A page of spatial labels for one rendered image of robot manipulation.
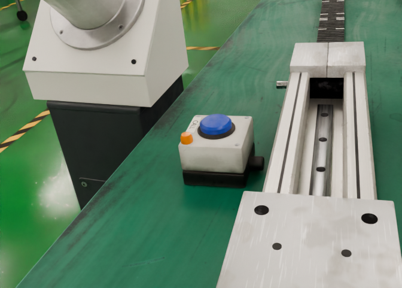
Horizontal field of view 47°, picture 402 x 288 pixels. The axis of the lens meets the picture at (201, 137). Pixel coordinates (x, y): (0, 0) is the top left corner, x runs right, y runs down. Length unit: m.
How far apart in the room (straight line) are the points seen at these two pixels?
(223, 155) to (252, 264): 0.26
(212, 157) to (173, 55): 0.36
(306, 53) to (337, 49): 0.04
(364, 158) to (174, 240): 0.22
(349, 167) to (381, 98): 0.33
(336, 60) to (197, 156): 0.24
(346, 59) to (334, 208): 0.36
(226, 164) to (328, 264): 0.27
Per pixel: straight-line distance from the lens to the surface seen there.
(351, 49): 0.71
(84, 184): 0.98
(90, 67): 0.83
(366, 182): 0.44
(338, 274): 0.30
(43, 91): 0.91
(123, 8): 0.83
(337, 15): 1.07
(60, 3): 0.78
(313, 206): 0.35
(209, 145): 0.55
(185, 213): 0.55
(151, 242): 0.52
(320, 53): 0.69
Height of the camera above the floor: 1.13
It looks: 30 degrees down
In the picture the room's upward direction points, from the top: 8 degrees counter-clockwise
